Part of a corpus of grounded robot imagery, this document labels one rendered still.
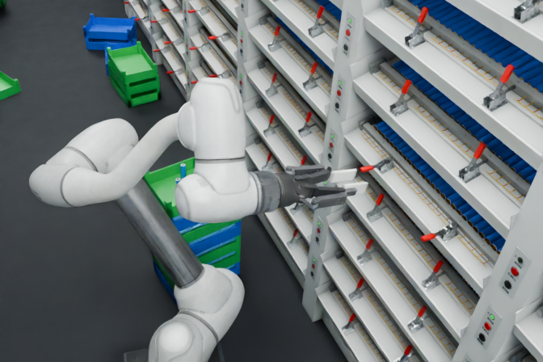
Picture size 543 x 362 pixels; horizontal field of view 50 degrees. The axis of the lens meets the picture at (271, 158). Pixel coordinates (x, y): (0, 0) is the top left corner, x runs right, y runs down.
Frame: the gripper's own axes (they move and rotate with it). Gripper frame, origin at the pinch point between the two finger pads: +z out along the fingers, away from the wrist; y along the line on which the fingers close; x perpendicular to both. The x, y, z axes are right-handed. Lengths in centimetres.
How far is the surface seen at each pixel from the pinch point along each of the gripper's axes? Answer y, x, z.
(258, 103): -98, -40, 32
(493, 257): 26.3, -3.7, 24.6
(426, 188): 1.7, -3.7, 24.5
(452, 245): 17.5, -7.9, 22.2
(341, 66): -36.1, 10.5, 16.6
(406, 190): -2.6, -7.4, 22.9
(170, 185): -76, -60, -10
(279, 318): -37, -102, 29
